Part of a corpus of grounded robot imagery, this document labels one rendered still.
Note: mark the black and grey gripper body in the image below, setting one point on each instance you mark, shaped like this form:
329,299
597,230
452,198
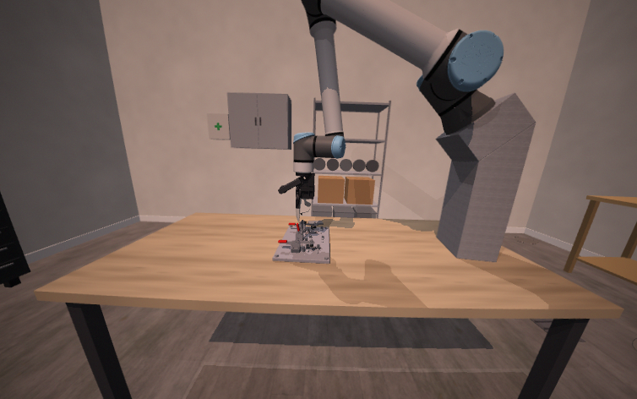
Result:
306,188

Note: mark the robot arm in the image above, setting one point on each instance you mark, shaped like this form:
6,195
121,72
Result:
468,62

